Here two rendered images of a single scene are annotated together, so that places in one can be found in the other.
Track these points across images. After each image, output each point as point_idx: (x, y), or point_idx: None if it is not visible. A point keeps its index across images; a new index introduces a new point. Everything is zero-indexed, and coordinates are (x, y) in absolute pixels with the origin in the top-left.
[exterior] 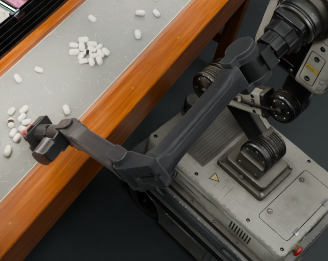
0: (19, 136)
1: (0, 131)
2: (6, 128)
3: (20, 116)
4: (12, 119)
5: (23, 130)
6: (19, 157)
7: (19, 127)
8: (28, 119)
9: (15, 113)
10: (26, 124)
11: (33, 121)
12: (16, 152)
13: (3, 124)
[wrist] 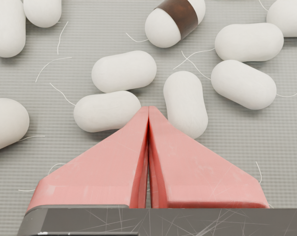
0: (119, 125)
1: (98, 14)
2: (137, 28)
3: (247, 28)
4: (191, 10)
5: (120, 131)
6: (9, 215)
7: (176, 75)
8: (265, 83)
9: (251, 2)
10: (227, 92)
11: (242, 199)
12: (27, 174)
13: (149, 0)
